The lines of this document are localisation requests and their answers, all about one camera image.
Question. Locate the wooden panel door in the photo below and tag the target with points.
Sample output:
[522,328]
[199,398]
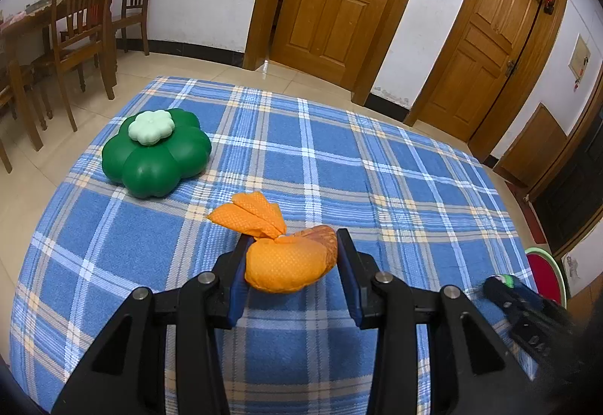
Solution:
[339,5]

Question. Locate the low wooden chair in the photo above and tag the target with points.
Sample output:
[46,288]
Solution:
[21,104]

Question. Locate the orange cloth pouch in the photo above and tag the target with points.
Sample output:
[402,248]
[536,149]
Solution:
[282,264]

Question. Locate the black entrance door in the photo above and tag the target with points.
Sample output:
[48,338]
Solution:
[570,189]

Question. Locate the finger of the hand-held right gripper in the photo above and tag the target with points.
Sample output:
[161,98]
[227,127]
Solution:
[504,297]

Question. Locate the red doormat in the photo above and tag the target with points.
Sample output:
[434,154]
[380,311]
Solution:
[527,212]

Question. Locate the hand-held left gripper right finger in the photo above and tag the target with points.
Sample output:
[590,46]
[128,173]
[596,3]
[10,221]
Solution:
[351,283]

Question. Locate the blue plaid tablecloth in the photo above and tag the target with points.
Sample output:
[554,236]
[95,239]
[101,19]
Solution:
[306,170]

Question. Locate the low wooden cabinet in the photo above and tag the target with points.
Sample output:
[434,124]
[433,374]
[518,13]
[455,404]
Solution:
[532,146]

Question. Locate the red stool with green rim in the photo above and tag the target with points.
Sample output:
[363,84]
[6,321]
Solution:
[544,274]

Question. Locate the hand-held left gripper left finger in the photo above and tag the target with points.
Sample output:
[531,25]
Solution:
[238,283]

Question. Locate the large wooden chair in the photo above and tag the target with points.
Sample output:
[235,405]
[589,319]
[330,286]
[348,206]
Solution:
[85,19]

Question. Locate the wooden dining table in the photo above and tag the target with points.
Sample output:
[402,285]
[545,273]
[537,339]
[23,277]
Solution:
[28,19]

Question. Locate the beige wall panel box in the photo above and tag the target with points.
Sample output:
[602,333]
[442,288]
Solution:
[579,55]

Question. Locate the red door ornament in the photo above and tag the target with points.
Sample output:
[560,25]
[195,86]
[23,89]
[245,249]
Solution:
[549,3]

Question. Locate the green flower-shaped container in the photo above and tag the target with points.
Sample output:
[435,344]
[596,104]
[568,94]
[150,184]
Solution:
[155,170]

